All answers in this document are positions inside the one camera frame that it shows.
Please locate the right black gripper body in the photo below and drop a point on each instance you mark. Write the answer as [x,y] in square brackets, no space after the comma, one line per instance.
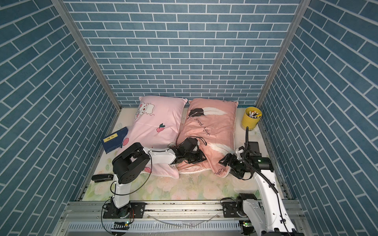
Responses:
[238,167]

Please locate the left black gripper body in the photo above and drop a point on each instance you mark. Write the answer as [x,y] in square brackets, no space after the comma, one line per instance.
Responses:
[193,157]

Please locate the salmon pink feather pillow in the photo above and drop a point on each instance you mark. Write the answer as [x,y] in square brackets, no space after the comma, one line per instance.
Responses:
[214,121]

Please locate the light pink cartoon pillow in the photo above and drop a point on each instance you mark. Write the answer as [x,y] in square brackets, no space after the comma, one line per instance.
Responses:
[156,122]

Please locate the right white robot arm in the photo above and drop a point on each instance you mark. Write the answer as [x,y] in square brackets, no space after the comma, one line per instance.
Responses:
[268,200]

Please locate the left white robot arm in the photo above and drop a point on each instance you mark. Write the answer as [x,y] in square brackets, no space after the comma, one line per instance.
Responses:
[131,162]

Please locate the yellow pen holder cup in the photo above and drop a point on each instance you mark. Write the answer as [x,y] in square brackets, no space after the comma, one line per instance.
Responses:
[251,117]

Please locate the blue book yellow label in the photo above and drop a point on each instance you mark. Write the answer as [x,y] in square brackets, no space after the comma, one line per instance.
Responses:
[114,140]

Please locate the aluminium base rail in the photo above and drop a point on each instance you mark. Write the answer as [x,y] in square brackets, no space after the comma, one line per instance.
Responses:
[167,218]

